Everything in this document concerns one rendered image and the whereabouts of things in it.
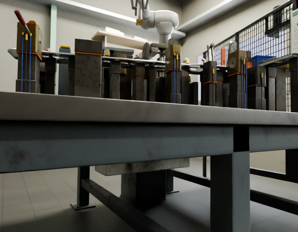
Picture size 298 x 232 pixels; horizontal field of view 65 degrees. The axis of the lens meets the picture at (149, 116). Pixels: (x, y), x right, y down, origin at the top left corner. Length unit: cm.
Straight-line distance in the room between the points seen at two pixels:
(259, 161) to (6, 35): 433
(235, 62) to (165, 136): 87
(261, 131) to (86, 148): 52
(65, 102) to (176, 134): 26
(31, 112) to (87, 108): 8
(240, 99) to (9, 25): 373
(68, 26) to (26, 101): 415
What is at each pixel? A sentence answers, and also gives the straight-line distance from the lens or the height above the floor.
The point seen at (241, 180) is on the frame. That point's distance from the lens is 70.
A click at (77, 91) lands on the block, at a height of 80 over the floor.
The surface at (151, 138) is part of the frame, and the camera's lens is 49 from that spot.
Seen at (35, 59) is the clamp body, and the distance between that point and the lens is 107.
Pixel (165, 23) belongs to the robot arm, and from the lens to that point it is 199.
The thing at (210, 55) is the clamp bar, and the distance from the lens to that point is 170.
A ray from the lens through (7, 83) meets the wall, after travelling 412.
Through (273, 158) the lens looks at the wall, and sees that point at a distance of 392.
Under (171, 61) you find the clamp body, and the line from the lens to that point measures 115.
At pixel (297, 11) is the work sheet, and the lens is 199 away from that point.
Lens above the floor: 65
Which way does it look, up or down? 2 degrees up
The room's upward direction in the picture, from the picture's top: 1 degrees clockwise
